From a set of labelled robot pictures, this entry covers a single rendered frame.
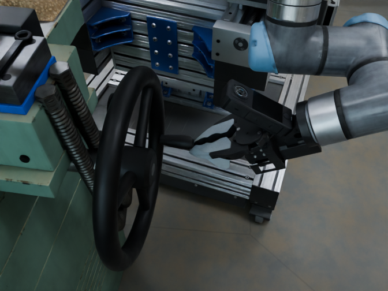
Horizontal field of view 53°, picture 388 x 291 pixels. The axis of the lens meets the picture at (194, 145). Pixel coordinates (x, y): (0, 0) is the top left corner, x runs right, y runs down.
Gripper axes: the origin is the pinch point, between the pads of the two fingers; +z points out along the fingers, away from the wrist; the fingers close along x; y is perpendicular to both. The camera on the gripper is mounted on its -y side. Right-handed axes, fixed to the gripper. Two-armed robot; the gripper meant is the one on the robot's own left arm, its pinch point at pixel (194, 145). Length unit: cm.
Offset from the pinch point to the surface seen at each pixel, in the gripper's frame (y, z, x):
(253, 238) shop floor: 73, 24, 21
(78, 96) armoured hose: -22.5, 1.7, -8.9
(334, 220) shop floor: 88, 0, 33
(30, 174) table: -20.1, 8.5, -17.7
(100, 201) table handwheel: -16.9, -2.3, -21.8
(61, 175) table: -17.0, 7.0, -16.1
